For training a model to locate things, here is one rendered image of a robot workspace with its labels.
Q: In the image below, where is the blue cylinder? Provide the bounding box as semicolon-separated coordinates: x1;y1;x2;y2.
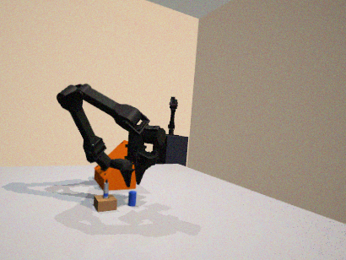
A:
127;192;136;206

